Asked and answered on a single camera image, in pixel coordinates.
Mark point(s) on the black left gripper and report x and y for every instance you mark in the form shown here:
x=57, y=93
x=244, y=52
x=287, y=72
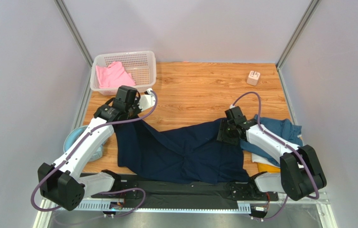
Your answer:
x=138, y=110

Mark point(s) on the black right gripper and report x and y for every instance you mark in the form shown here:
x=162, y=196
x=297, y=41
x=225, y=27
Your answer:
x=223, y=135

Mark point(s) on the navy blue t shirt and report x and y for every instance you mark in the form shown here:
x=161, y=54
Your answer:
x=182, y=155

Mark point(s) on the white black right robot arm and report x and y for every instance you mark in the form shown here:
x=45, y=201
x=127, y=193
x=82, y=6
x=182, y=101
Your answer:
x=301, y=174

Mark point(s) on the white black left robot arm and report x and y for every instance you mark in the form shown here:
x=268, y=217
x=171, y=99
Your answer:
x=60, y=183

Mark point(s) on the white t shirt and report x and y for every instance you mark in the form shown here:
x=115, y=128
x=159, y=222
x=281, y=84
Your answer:
x=259, y=159

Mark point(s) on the pink t shirt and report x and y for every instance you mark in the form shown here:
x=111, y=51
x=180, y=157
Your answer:
x=113, y=76

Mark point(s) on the white perforated plastic basket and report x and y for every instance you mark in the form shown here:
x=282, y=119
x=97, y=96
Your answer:
x=141, y=65

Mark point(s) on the yellow t shirt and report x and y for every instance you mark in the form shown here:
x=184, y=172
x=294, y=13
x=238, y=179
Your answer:
x=267, y=168

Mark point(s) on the teal blue t shirt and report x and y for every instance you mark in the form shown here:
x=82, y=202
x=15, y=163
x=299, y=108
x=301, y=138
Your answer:
x=282, y=128

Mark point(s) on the small pink white box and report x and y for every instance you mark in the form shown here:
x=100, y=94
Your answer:
x=253, y=78

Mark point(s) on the light blue headphones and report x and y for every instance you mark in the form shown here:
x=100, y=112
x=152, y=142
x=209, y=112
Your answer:
x=74, y=135

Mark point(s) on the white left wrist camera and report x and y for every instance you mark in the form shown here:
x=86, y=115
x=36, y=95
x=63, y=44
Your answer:
x=148, y=101

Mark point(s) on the left corner aluminium post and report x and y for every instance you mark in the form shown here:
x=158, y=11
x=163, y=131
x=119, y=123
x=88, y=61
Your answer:
x=63, y=9

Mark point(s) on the corner aluminium post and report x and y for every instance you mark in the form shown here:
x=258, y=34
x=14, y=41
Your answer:
x=63, y=9
x=297, y=32

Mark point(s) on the aluminium front rail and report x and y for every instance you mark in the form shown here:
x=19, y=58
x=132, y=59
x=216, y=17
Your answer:
x=287, y=213

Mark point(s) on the right corner aluminium post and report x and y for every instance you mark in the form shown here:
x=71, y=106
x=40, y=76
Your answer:
x=297, y=32

